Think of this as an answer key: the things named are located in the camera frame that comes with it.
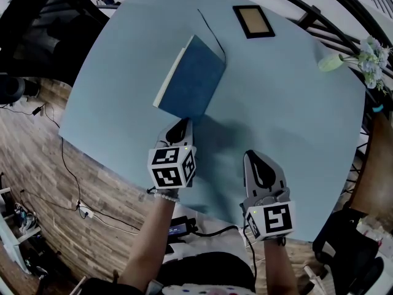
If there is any thin black ribbon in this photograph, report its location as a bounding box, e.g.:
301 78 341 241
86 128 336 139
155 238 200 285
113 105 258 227
196 8 227 65

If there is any person's right forearm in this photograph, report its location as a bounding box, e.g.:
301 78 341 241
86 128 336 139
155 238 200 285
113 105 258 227
263 238 301 295

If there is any brown wooden cabinet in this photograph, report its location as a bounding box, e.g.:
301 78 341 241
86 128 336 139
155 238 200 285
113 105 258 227
349 111 393 218

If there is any blue notebook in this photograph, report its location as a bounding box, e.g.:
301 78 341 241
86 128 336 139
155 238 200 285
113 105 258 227
152 34 227 121

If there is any black office chair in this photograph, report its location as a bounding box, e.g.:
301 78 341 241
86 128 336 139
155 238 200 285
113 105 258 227
312 206 386 295

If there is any person's left forearm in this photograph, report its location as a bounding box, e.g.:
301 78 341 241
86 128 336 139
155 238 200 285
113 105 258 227
118 195 177 292

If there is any pale green vase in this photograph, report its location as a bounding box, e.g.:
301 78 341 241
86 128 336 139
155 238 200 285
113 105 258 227
317 53 345 73

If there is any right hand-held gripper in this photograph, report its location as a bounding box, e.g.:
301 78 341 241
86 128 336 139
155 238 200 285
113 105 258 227
239 150 297 243

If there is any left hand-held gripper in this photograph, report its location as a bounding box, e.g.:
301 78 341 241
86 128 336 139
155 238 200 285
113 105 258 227
147 118 198 191

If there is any white shelf unit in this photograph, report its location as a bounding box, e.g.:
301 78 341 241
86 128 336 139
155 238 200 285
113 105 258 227
0 186 42 275

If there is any black armchair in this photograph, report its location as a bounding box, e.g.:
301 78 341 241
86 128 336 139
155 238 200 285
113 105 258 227
0 0 111 87

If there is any black battery pack with display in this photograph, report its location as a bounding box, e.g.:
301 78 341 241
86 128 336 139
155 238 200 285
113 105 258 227
167 214 199 237

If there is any black picture frame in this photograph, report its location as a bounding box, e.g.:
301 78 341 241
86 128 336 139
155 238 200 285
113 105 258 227
232 4 276 40

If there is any white bead bracelet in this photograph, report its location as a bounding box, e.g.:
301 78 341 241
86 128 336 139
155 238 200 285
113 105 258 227
153 191 181 203

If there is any black floor cable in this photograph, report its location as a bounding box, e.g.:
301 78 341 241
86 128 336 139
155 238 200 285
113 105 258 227
0 103 142 232

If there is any pale blue flower bunch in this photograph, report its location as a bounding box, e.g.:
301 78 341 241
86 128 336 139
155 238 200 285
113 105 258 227
339 35 393 95

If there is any white power strip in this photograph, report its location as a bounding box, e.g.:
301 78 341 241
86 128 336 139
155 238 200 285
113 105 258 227
76 203 95 219

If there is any person's white shirt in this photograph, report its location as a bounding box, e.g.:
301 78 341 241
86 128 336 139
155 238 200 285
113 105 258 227
161 206 253 264

